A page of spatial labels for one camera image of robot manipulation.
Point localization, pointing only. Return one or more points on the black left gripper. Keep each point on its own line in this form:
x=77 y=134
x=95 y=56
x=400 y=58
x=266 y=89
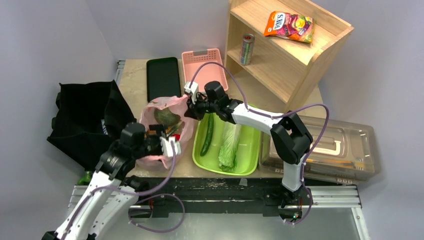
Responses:
x=159 y=129

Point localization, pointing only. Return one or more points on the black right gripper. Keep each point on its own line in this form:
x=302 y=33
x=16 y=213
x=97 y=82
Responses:
x=192 y=108

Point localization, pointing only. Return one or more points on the pink plastic grocery bag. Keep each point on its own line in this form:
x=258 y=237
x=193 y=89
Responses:
x=177 y=105

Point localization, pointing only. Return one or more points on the green cucumber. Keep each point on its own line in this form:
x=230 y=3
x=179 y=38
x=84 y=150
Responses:
x=208 y=136

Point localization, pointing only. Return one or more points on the napa cabbage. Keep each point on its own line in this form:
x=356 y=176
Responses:
x=229 y=146

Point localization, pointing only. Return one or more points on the red tomato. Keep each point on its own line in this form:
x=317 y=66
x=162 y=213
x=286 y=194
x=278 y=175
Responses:
x=177 y=136

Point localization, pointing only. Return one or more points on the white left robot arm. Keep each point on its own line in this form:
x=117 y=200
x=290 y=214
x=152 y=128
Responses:
x=135 y=142

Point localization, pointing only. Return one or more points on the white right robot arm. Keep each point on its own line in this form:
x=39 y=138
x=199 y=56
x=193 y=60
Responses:
x=290 y=136

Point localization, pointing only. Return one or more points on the green netted melon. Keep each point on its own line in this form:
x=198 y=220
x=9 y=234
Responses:
x=166 y=117

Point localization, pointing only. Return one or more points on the pink perforated plastic basket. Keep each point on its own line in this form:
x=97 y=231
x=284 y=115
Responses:
x=192 y=60

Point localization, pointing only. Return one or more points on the black rectangular tray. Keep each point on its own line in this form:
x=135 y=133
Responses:
x=162 y=78

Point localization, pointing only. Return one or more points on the green plastic tray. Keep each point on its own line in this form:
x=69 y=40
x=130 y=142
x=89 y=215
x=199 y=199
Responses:
x=246 y=156

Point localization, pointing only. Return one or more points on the black cloth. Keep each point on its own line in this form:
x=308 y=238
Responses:
x=90 y=118

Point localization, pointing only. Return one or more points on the silver drink can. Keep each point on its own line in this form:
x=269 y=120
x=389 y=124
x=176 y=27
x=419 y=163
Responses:
x=246 y=50

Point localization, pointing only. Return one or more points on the green bottle under table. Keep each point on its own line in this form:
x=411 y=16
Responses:
x=85 y=179

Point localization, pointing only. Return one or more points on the wooden shelf unit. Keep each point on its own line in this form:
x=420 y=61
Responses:
x=290 y=69

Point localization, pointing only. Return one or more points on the orange snack packet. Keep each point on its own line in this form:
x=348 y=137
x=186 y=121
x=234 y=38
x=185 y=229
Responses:
x=290 y=26

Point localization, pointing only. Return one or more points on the clear plastic toolbox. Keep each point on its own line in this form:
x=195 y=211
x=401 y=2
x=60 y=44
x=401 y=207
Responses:
x=345 y=154

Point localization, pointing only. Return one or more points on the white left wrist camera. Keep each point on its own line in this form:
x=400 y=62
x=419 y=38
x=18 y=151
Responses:
x=170 y=146

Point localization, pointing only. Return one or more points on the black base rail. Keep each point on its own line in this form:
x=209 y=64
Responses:
x=243 y=196

